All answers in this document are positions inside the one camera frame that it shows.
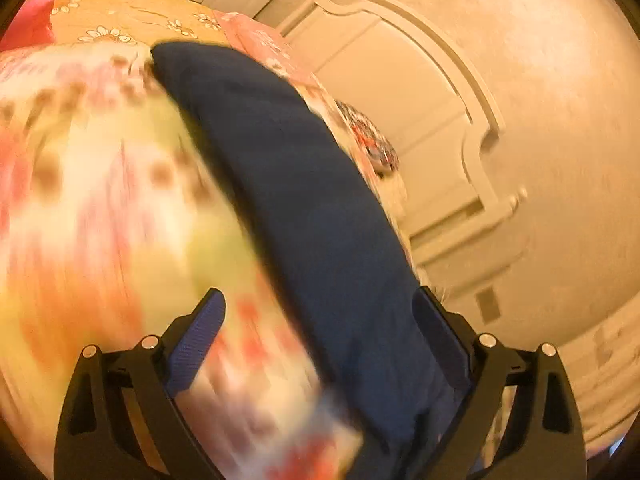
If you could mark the red blue patterned cloth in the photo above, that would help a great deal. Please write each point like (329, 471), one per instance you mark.
(372, 142)

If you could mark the orange daisy pillow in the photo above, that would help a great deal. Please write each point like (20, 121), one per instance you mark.
(130, 10)

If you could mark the floral green pink bed sheet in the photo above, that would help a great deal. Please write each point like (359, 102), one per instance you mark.
(100, 210)

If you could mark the cream carved headboard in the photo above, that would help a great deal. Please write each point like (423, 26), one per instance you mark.
(425, 125)

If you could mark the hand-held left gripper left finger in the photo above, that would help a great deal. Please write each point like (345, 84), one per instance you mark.
(200, 330)

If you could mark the navy blue garment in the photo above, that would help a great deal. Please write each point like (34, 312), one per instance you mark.
(300, 220)

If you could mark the pink pillow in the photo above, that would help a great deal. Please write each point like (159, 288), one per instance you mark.
(27, 25)

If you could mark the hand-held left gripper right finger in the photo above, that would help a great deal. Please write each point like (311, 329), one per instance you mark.
(442, 335)

